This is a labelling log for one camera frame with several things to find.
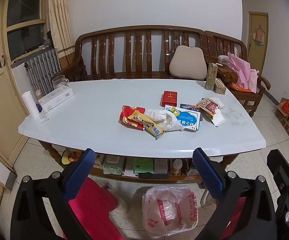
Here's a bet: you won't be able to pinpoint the blue white medicine box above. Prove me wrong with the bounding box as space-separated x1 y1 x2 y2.
164 105 201 132

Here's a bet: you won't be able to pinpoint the crushed red paper cup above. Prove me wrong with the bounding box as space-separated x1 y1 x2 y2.
119 105 145 131

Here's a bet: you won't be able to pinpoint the brown patterned snack box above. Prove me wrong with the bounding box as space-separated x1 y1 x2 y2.
197 98 226 127

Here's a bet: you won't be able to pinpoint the yellow snack wrapper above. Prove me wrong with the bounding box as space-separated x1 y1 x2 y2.
132 111 164 139

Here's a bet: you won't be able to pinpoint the black orange gel-ball box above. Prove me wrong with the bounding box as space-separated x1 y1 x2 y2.
180 103 200 112

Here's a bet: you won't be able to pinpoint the white tissue paper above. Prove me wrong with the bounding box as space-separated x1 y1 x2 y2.
144 109 185 132

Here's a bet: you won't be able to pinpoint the red cigarette pack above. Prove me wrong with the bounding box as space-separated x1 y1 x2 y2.
160 91 177 107

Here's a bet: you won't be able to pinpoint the white blue small box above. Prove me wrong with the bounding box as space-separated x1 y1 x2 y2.
210 98 225 110

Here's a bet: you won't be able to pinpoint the white red plastic trash bag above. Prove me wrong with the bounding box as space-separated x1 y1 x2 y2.
142 185 198 237

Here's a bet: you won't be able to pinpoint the beige right slipper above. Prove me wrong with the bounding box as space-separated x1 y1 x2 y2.
200 189 217 209

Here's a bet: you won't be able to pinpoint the beige slipper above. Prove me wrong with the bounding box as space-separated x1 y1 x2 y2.
97 180 128 213
200 189 217 209

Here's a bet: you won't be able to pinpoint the green wet wipes pack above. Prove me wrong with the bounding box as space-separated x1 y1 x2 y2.
103 155 126 176

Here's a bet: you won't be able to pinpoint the person's right leg red trousers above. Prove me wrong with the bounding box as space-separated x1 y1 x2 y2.
221 197 246 239

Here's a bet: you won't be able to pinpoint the white yellow pill bottle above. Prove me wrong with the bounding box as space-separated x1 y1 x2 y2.
171 159 183 176

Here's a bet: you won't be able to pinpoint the red white leaflet booklet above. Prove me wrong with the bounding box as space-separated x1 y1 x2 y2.
122 158 139 178

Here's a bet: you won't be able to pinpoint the beige left slipper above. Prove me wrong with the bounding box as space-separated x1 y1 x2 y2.
97 180 128 213

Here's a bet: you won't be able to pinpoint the bright green packet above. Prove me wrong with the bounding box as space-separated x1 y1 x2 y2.
132 158 154 174

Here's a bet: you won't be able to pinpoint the grey white box on shelf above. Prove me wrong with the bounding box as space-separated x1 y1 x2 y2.
154 159 168 174

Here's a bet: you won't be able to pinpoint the dark notebook on shelf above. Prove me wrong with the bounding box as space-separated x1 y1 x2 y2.
138 172 169 180

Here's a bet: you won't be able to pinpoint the long white box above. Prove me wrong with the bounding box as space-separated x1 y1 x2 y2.
38 85 74 113

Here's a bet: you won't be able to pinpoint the glass mug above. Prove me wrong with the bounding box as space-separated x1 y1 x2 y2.
52 75 70 89

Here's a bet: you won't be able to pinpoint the small tan carton box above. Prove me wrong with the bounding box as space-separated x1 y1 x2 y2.
213 78 226 95

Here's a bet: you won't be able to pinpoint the grey radiator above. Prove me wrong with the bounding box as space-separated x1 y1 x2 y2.
24 48 61 96

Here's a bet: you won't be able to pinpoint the pink plastic bag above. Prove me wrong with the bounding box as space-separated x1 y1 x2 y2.
227 53 259 93

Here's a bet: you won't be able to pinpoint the tall green milk carton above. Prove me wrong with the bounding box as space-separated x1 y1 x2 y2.
205 63 218 90

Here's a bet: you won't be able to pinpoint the beige cushion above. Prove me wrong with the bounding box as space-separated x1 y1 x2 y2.
169 46 207 80

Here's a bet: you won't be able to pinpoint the wooden slatted bench sofa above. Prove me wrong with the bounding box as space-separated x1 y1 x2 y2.
55 25 211 82

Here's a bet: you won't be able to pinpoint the wooden armchair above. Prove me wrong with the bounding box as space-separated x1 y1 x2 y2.
205 31 271 116

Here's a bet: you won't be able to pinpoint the yellow door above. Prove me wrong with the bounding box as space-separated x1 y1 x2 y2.
247 12 269 74

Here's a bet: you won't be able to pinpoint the beige curtain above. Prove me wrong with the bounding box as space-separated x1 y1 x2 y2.
48 0 75 69

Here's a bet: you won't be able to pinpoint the white table with wooden frame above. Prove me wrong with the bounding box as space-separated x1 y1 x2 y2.
18 78 267 189

